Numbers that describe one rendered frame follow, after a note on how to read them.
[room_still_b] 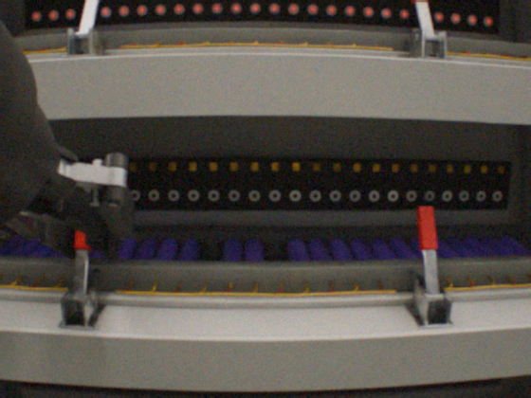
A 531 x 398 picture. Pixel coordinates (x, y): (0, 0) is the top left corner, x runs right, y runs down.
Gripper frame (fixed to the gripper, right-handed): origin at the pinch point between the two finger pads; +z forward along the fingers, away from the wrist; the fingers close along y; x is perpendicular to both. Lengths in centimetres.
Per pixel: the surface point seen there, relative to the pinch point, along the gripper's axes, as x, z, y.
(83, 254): -1.6, 0.1, 0.2
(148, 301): -4.8, 2.9, 4.8
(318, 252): 0.2, 8.8, 19.0
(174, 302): -4.9, 2.9, 7.0
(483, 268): -2.3, 4.4, 33.2
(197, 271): -2.1, 4.3, 8.6
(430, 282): -3.9, -0.1, 26.4
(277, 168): 9.2, 11.4, 15.6
